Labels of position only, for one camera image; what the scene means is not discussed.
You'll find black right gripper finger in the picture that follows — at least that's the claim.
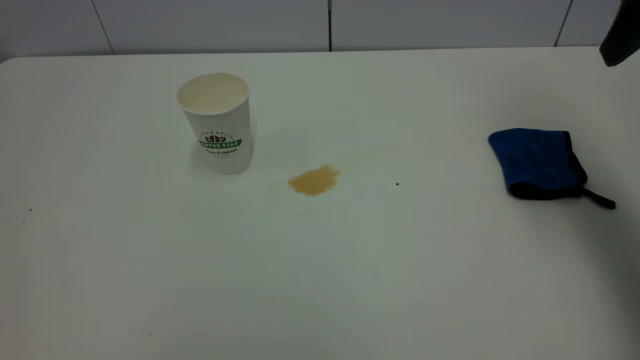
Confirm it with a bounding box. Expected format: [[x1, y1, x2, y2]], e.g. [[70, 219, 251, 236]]
[[599, 0, 640, 67]]

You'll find white paper coffee cup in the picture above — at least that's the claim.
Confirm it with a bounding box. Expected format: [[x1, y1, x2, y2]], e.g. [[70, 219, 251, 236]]
[[177, 72, 253, 176]]

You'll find brown coffee spill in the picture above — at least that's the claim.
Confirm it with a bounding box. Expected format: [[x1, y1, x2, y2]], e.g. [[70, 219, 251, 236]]
[[287, 164, 341, 197]]

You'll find blue microfiber cloth black trim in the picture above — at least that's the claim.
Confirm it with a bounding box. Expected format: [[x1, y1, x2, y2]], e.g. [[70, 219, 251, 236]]
[[488, 128, 616, 210]]

